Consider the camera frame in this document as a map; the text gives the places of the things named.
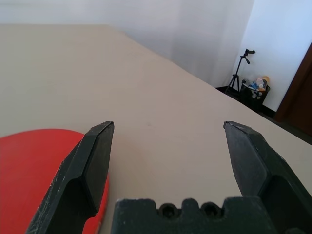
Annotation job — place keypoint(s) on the brown wooden door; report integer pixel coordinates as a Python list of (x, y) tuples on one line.
[(298, 97)]

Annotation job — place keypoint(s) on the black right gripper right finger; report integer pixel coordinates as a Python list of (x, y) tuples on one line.
[(258, 165)]

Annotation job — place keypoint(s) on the black camera tripod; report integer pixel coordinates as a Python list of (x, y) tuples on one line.
[(236, 78)]

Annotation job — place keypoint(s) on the colourful trash pile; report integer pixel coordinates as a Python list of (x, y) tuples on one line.
[(258, 85)]

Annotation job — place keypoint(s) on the red ping-pong paddle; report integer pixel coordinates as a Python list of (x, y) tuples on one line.
[(24, 170)]

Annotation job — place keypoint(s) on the black mesh waste basket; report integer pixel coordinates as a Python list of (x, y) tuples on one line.
[(254, 100)]

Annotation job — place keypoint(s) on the small black camera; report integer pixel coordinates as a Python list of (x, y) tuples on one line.
[(250, 51)]

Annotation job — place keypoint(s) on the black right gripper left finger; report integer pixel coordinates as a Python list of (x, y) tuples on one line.
[(73, 170)]

